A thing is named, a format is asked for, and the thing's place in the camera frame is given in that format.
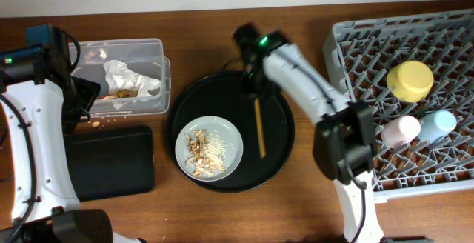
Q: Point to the pink cup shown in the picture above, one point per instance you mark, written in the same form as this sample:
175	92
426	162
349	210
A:
400	131

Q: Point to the blue cup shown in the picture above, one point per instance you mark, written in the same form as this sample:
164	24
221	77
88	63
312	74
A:
436	126

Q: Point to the grey dishwasher rack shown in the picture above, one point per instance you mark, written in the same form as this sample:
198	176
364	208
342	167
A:
359	55

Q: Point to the yellow bowl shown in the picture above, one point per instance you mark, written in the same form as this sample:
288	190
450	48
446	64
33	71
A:
410	81

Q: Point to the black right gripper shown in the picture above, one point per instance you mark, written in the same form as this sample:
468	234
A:
246	91

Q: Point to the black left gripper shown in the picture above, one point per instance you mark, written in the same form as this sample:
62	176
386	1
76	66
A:
90	90

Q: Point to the round black tray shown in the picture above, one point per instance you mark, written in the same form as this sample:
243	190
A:
220	94

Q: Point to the black rectangular tray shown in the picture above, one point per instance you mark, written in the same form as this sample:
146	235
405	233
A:
111	163

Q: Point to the gold snack wrapper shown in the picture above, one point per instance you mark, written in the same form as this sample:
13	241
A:
120	94

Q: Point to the food scraps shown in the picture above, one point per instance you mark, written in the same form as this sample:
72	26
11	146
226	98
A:
207	153

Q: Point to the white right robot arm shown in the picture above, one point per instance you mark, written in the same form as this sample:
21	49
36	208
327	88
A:
344	142

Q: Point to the clear plastic waste bin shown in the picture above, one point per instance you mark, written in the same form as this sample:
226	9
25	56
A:
142	56

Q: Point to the grey plate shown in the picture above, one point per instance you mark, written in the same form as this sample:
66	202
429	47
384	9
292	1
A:
234	145

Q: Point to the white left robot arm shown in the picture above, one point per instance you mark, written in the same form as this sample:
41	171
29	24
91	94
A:
43	102

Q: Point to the crumpled white tissue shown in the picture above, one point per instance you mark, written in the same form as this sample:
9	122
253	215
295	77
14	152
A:
119	77

